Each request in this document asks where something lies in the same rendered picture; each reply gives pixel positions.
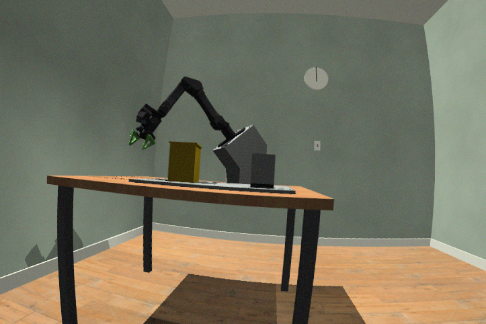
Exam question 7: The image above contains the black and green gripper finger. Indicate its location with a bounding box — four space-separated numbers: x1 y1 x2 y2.
142 134 156 150
129 130 139 145

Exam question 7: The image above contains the yellow open-top bin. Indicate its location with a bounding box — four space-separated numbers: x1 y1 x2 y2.
167 141 202 183

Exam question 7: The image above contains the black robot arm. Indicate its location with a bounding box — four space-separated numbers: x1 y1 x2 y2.
136 77 245 147

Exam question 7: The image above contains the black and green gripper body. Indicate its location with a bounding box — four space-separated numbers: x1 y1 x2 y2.
136 127 156 140

